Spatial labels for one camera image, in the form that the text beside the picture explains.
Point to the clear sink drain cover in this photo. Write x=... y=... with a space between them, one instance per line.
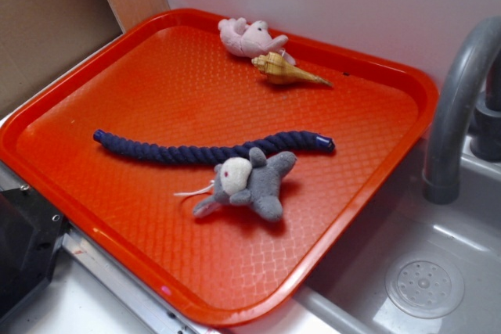
x=424 y=285

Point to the dark grey faucet handle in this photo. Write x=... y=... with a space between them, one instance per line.
x=485 y=130

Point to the pink plush toy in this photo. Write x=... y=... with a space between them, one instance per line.
x=251 y=40

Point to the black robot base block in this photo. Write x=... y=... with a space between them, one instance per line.
x=31 y=236

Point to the grey plush mouse toy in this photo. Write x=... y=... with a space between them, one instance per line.
x=252 y=182

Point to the grey plastic toy sink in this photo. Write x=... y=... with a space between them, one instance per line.
x=347 y=289

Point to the orange plastic tray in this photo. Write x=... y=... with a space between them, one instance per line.
x=170 y=82

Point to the grey plastic faucet spout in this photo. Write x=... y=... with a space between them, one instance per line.
x=476 y=68

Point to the metal rail strip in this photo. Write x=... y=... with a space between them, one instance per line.
x=91 y=292

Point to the tan spiral seashell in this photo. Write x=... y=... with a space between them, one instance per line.
x=279 y=71

